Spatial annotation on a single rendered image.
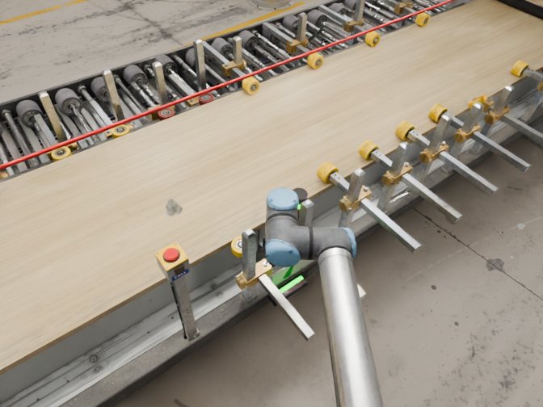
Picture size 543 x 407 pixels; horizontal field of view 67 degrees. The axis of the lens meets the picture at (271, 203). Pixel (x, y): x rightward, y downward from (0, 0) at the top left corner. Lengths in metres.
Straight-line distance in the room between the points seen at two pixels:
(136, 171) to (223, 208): 0.44
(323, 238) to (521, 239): 2.30
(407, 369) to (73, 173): 1.90
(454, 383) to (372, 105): 1.51
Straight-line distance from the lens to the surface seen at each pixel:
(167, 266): 1.17
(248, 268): 1.47
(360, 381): 0.85
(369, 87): 2.44
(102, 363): 1.76
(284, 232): 1.08
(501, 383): 2.64
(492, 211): 3.32
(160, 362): 1.62
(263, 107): 2.19
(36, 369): 1.75
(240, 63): 2.40
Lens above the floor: 2.19
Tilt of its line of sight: 49 degrees down
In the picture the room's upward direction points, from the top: 3 degrees clockwise
